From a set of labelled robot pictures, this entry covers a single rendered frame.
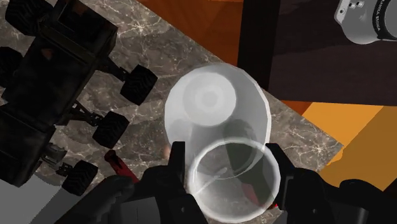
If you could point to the black toy monster truck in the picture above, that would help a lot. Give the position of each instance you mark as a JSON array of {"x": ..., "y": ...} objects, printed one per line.
[{"x": 46, "y": 80}]

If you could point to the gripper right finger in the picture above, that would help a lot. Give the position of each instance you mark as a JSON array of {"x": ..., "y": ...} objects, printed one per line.
[{"x": 297, "y": 192}]

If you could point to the clear drinking glass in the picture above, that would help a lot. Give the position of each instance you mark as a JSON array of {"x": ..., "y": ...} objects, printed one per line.
[{"x": 217, "y": 124}]

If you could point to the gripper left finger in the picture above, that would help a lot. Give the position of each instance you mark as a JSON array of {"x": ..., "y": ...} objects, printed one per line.
[{"x": 161, "y": 186}]

